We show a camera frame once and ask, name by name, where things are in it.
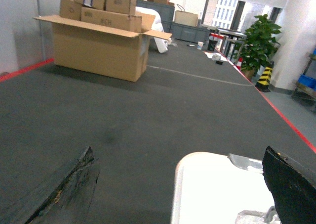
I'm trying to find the red white traffic cone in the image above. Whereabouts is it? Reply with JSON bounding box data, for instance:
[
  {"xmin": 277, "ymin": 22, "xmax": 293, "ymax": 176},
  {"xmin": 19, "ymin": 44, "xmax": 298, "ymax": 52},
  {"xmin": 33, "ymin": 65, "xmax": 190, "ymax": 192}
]
[{"xmin": 236, "ymin": 57, "xmax": 243, "ymax": 70}]

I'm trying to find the white plastic storage box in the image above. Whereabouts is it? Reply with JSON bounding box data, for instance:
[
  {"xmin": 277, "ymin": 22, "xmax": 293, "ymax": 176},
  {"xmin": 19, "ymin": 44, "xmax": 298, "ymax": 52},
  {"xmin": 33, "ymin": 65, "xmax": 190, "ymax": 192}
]
[{"xmin": 170, "ymin": 152, "xmax": 281, "ymax": 224}]

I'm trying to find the grey plastic crate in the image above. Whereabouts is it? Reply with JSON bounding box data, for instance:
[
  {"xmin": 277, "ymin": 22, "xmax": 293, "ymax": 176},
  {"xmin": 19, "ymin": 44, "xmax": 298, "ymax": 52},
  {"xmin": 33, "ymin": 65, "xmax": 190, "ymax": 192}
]
[{"xmin": 170, "ymin": 22, "xmax": 210, "ymax": 43}]

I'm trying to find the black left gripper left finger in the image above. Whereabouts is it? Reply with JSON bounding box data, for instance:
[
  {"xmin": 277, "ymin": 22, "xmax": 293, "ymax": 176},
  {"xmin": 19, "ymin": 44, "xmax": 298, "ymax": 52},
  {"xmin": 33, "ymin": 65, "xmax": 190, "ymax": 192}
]
[{"xmin": 0, "ymin": 146, "xmax": 101, "ymax": 224}]

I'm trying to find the yellow black striped bollard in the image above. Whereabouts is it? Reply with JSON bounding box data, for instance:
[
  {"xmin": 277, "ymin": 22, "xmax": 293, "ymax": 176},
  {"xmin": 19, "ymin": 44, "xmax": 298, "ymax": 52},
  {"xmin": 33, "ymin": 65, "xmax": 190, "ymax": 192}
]
[{"xmin": 255, "ymin": 67, "xmax": 273, "ymax": 92}]

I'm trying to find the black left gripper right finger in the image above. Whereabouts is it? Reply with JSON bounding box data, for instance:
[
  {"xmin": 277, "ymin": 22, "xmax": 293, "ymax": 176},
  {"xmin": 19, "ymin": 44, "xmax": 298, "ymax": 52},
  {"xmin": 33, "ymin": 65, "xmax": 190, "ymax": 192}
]
[{"xmin": 262, "ymin": 146, "xmax": 316, "ymax": 224}]

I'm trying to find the small cardboard box top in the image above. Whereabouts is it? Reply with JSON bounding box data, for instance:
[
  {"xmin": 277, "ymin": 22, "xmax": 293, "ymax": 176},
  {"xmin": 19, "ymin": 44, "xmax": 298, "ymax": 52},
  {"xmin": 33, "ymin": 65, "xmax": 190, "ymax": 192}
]
[{"xmin": 105, "ymin": 0, "xmax": 136, "ymax": 15}]

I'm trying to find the green potted plant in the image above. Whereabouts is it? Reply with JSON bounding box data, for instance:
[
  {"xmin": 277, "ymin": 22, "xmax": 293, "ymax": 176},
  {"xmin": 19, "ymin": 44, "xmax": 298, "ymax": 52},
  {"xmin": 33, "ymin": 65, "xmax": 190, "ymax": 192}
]
[{"xmin": 233, "ymin": 14, "xmax": 281, "ymax": 80}]

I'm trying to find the small blue bin right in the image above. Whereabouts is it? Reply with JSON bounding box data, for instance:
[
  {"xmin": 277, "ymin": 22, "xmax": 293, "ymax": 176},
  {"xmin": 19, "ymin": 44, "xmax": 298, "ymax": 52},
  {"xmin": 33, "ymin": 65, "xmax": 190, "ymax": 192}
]
[{"xmin": 298, "ymin": 74, "xmax": 316, "ymax": 90}]

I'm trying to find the large open cardboard box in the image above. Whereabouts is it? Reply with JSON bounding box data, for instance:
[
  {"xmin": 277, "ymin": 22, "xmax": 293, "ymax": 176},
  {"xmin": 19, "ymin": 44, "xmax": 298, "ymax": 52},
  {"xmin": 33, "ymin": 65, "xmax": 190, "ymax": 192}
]
[{"xmin": 36, "ymin": 14, "xmax": 172, "ymax": 82}]

